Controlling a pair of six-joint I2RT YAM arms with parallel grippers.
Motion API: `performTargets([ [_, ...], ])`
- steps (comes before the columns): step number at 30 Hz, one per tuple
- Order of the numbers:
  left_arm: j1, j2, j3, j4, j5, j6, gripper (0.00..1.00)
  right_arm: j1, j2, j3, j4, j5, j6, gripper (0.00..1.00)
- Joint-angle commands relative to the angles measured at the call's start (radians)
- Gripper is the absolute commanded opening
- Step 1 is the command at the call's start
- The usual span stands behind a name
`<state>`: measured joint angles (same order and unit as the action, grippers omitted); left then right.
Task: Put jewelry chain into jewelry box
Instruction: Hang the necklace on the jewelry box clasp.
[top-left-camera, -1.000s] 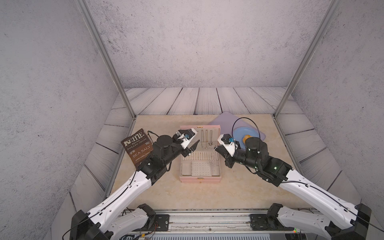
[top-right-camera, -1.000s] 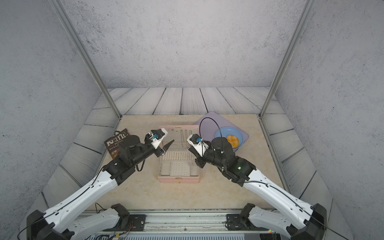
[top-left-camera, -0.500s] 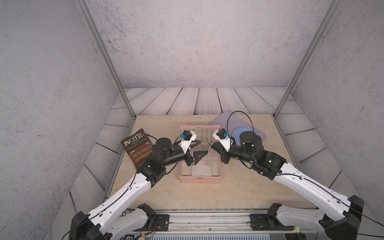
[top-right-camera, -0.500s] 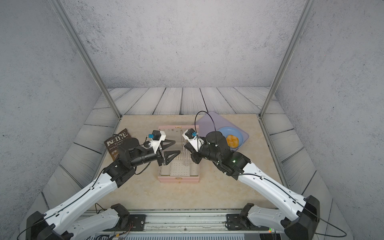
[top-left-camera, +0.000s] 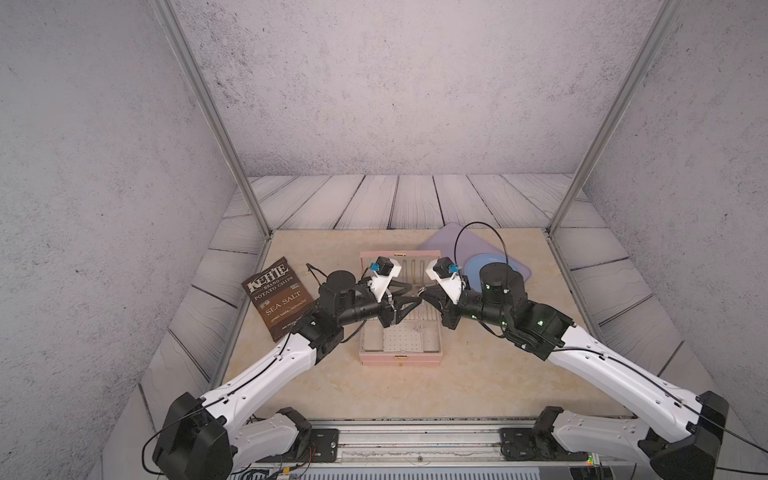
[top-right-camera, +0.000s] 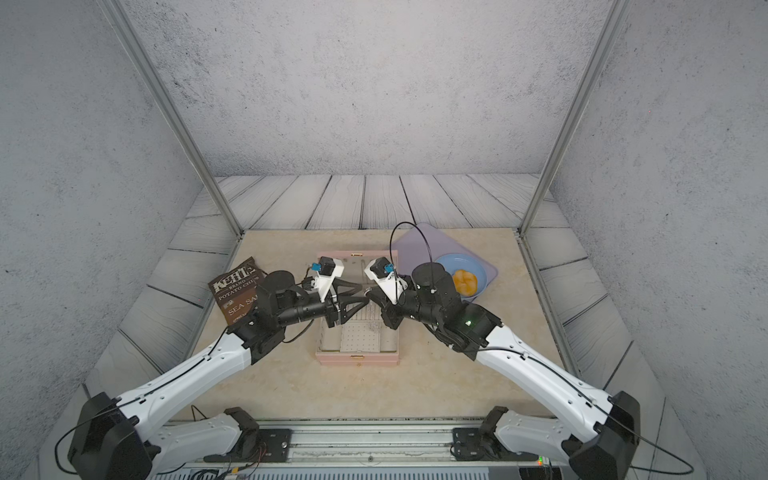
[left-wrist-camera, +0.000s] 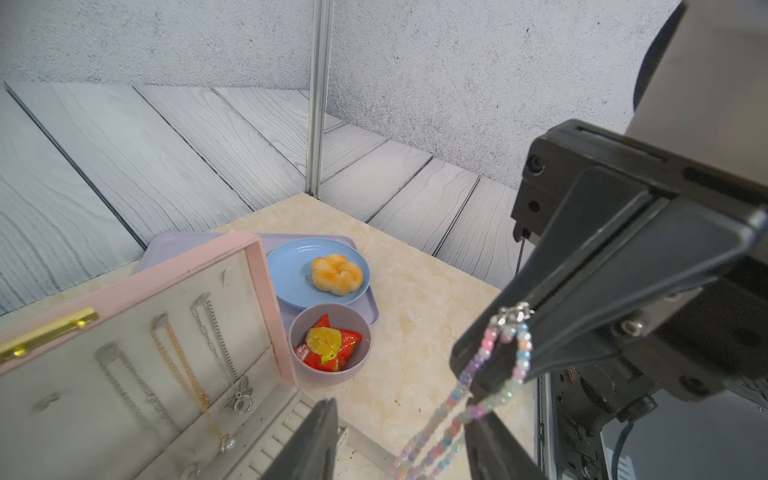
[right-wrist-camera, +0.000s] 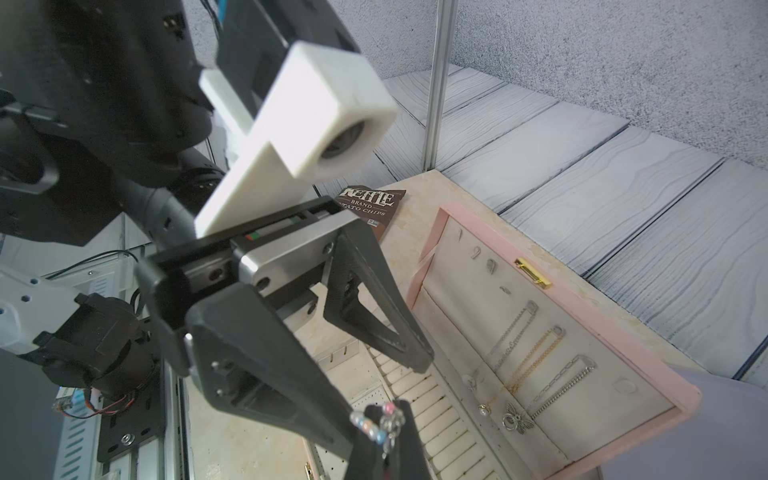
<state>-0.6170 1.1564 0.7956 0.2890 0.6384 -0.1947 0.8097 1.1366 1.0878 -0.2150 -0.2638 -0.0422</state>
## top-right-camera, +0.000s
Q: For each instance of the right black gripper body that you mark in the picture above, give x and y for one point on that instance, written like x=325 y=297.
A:
x=395 y=314

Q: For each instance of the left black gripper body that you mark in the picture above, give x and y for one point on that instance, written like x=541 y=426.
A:
x=330 y=314

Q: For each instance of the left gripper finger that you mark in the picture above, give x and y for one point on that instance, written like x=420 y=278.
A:
x=343 y=287
x=349 y=306

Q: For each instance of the pink jewelry box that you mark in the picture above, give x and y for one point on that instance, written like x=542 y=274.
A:
x=364 y=340

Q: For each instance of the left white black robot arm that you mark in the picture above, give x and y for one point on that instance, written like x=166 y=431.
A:
x=126 y=437

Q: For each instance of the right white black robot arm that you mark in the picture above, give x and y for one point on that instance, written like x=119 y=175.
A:
x=595 y=432

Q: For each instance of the lavender cutting board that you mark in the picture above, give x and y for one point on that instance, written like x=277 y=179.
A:
x=416 y=247

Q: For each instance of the yellow bread roll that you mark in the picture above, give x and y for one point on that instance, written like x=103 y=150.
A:
x=466 y=283

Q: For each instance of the blue plate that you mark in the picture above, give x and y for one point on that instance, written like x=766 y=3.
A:
x=453 y=262

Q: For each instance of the brown kettle chips bag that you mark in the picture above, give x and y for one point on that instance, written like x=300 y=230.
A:
x=235 y=291

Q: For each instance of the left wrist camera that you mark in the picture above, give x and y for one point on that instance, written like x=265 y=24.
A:
x=324 y=272

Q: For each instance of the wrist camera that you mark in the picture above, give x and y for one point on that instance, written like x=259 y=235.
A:
x=324 y=272
x=382 y=272

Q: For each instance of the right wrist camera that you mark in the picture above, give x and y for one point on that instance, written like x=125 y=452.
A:
x=382 y=272

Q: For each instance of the aluminium mounting rail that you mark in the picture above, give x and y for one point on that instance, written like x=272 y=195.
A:
x=398 y=443

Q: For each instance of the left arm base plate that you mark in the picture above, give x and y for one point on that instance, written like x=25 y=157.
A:
x=270 y=445

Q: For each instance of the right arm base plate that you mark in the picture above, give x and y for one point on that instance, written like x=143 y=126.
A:
x=469 y=444

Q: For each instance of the left metal frame post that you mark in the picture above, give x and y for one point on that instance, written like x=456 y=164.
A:
x=131 y=43

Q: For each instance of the metal frame post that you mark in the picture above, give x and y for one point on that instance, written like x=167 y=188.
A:
x=131 y=43
x=610 y=31

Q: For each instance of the right metal frame post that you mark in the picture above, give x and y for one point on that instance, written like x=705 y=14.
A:
x=610 y=31

